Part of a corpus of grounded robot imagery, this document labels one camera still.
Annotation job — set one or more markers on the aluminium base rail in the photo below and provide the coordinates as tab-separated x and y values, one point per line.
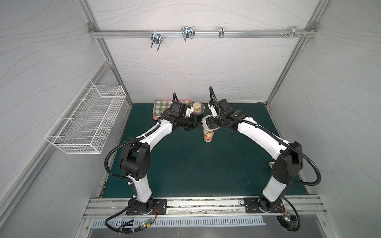
206	206

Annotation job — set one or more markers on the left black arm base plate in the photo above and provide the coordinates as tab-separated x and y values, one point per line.
152	207

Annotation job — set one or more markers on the green checkered cloth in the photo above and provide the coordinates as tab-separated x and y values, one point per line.
162	107

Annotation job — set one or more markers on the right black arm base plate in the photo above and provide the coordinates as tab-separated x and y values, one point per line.
251	205

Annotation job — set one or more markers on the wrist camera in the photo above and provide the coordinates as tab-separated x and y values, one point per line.
181	110
220	109

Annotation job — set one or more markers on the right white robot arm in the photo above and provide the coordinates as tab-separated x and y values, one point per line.
288	157

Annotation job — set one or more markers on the pink tray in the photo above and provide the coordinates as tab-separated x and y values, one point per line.
168	118

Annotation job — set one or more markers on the aluminium crossbar rail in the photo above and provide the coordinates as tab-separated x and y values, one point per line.
171	34

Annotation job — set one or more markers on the small bowl with pastry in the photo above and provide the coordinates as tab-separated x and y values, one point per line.
198	108

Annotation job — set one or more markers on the white wire basket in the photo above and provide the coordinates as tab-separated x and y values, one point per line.
84	126

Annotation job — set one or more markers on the milk tea paper cup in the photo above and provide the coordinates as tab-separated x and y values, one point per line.
208	134

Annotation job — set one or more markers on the white plastic cup lid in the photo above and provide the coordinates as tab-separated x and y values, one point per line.
210	122

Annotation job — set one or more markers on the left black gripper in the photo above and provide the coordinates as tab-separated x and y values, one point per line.
188	121

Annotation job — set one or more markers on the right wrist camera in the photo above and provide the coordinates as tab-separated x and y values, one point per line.
220	109

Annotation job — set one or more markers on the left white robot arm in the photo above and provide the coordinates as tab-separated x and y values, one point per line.
136	155

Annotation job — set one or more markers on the metal hook clamp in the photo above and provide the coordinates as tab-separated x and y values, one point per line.
188	33
156	39
221	32
293	34

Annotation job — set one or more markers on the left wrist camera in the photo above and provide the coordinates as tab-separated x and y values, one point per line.
181	110

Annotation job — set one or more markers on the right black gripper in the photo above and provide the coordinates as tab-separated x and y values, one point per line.
211	122

